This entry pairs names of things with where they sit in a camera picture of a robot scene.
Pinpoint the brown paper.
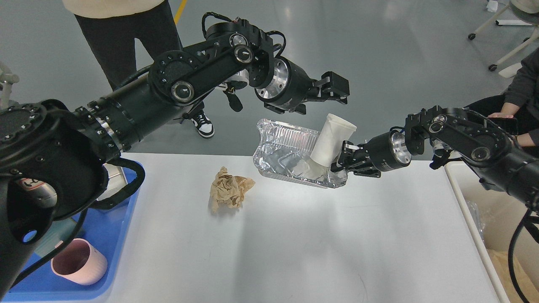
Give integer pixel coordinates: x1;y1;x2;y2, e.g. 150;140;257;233
210;167;256;213
487;249;539;303

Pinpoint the white office chair left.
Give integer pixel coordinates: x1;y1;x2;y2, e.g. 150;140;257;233
0;61;20;110

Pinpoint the white plastic bin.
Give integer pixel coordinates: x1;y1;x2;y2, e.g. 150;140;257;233
445;162;538;303

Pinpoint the green ribbed cup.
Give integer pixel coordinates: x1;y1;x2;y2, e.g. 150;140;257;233
33;218;77;257

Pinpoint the standing person beige top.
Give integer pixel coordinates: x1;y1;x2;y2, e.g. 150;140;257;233
62;0;215;139

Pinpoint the steel rectangular container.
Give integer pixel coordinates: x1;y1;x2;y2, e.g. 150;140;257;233
97;163;128;201

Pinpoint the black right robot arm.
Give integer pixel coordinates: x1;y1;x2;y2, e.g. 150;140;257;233
330;106;539;303

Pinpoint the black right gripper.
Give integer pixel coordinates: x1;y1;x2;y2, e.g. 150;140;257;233
331;132;411;177

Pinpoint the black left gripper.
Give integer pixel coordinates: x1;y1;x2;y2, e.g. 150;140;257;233
255;57;350;115

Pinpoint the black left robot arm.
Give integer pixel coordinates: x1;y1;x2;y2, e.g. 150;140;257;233
0;12;349;297

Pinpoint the seated person in black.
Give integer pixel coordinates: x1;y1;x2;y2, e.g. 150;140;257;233
467;49;539;157

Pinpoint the brown paper in bin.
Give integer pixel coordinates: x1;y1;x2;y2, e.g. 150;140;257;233
487;249;539;303

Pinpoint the white chair top right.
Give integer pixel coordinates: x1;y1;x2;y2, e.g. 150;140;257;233
467;0;539;72

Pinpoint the cream paper cup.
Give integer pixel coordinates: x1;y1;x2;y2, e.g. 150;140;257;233
310;113;358;167

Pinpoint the pink ribbed mug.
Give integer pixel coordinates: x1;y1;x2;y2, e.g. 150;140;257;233
51;238;108;286

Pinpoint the aluminium foil tray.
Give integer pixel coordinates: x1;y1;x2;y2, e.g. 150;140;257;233
253;119;348;189

